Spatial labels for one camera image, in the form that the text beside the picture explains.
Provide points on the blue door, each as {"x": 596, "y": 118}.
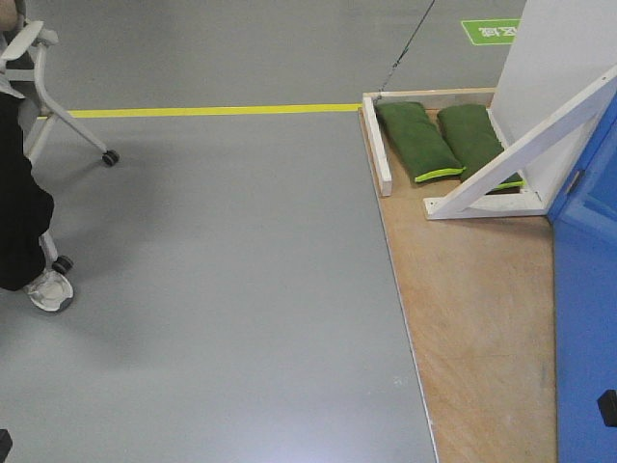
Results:
{"x": 583, "y": 220}

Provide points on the green sandbag left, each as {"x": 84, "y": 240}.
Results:
{"x": 421, "y": 148}

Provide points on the green sandbag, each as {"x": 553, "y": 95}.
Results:
{"x": 468, "y": 131}
{"x": 421, "y": 148}

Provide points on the white diagonal wooden brace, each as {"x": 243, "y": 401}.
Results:
{"x": 471, "y": 199}

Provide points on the green sandbag right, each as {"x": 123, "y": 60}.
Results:
{"x": 468, "y": 131}

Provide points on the green floor sign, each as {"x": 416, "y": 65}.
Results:
{"x": 495, "y": 31}

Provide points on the person in black trousers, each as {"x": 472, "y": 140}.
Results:
{"x": 26, "y": 212}

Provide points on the white rolling chair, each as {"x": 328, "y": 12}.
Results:
{"x": 25, "y": 58}

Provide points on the black robot part right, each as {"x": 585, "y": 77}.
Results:
{"x": 607, "y": 404}

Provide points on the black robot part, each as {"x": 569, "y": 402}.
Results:
{"x": 607, "y": 404}
{"x": 6, "y": 444}

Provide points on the black robot part left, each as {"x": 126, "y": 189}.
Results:
{"x": 6, "y": 444}

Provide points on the white wooden border frame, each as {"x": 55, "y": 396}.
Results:
{"x": 430, "y": 99}

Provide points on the white wall panel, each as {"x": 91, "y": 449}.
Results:
{"x": 561, "y": 47}

